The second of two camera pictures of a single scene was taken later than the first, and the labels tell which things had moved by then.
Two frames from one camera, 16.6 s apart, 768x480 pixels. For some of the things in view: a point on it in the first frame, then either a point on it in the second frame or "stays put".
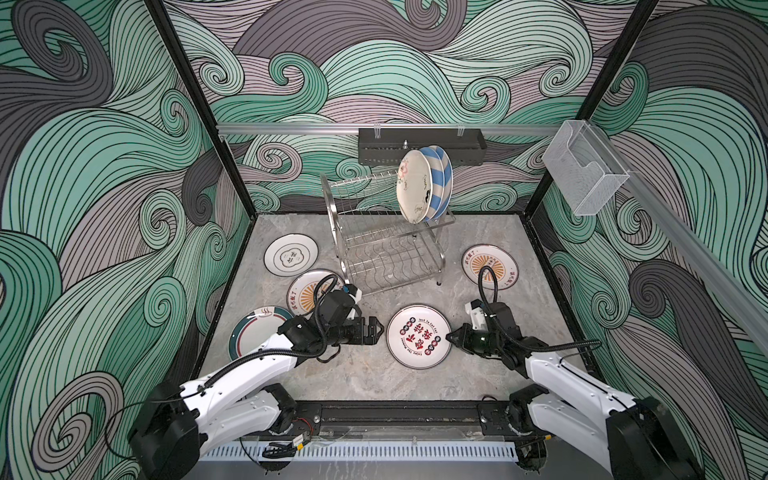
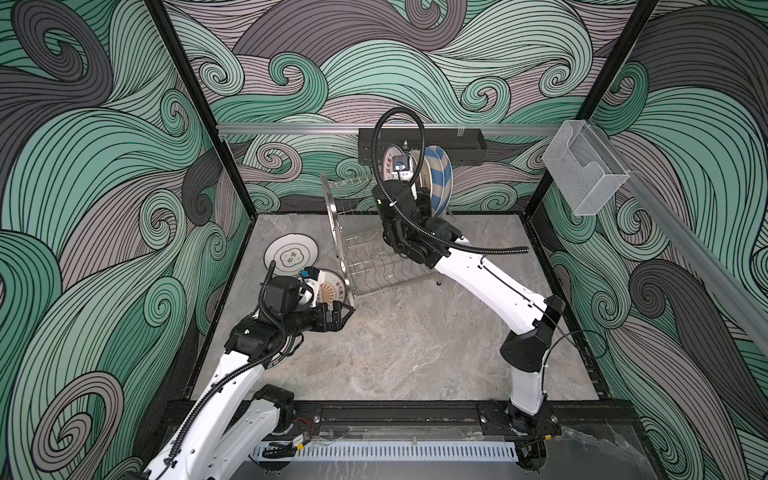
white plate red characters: x=417 y=336 → x=396 y=165
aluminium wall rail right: x=742 y=301 stays put
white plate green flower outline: x=290 y=255 stays put
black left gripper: x=372 y=336 → x=336 y=321
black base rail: x=402 y=418 stays put
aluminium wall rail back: x=286 y=129 stays put
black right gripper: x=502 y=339 → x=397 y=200
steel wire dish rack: x=378 y=245 stays put
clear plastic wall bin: x=584 y=168 stays put
